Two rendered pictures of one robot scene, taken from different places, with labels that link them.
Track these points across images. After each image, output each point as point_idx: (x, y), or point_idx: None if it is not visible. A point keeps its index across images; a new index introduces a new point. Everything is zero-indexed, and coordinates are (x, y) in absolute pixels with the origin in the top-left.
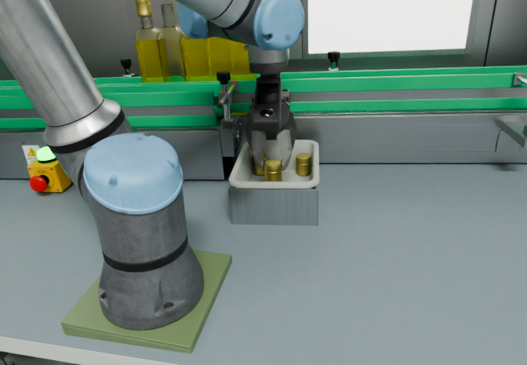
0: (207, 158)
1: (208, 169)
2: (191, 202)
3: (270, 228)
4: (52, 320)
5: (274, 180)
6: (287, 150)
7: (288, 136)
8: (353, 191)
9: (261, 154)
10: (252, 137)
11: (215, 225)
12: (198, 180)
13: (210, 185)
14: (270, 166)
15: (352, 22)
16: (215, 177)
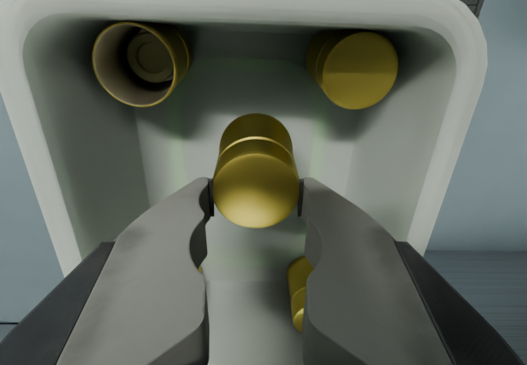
0: (499, 309)
1: (474, 275)
2: (517, 140)
3: None
4: None
5: (249, 123)
6: (150, 231)
7: (92, 314)
8: (29, 194)
9: (321, 215)
10: (426, 310)
11: None
12: (481, 250)
13: (450, 228)
14: (266, 151)
15: None
16: (441, 257)
